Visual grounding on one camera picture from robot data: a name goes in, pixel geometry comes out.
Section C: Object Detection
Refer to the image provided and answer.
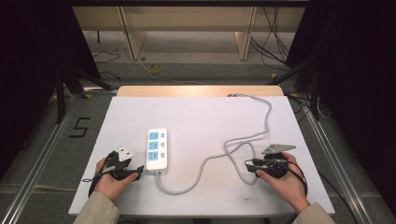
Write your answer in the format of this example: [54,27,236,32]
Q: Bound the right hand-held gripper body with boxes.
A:
[255,143,297,179]

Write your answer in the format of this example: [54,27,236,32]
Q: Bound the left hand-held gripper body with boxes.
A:
[106,146,135,182]

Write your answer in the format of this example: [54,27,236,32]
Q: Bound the person's left hand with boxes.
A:
[93,156,140,203]

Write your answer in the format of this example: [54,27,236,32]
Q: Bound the person's right hand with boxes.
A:
[255,151,311,215]

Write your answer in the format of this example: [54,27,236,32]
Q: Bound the white power strip blue sockets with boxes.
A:
[145,127,169,175]

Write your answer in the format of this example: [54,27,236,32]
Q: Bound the black metal stand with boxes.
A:
[268,57,322,121]
[53,65,114,125]

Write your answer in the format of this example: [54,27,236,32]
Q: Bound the wooden table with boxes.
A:
[116,85,285,98]

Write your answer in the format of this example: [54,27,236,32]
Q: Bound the yellow tape roll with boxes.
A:
[147,63,163,76]

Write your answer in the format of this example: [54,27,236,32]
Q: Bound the dark curtain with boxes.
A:
[285,0,396,217]
[0,0,102,180]

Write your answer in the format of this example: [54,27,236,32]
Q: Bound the light wooden shelf unit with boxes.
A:
[71,6,306,62]

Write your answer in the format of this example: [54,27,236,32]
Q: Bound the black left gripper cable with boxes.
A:
[81,151,117,198]

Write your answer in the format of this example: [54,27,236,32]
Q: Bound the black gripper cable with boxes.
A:
[267,158,361,224]
[81,151,117,198]

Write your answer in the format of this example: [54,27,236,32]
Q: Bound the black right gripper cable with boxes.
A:
[267,158,361,224]

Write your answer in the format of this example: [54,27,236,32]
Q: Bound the grey power strip cable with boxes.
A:
[154,92,274,197]

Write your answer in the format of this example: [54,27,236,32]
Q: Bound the metal floor rail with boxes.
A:
[0,92,82,224]
[302,106,376,224]

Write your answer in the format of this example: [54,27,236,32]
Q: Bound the white floor cable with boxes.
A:
[138,60,206,86]

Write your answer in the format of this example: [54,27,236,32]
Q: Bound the black floor cable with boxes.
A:
[92,49,122,80]

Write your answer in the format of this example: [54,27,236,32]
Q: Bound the bundle of black cables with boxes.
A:
[249,6,291,69]

